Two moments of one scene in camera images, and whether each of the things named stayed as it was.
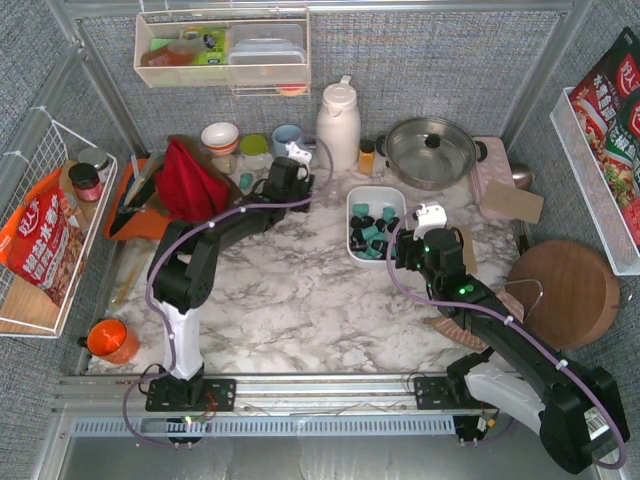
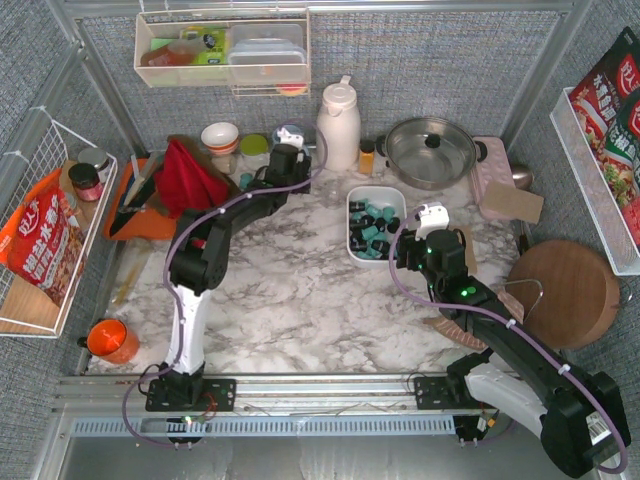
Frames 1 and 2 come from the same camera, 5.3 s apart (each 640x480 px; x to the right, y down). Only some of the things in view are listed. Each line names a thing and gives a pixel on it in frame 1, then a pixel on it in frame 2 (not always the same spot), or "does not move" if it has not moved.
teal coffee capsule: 360,209 → 374,211
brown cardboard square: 468,251 does not move
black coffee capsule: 380,246 does not move
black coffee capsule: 362,222 does not move
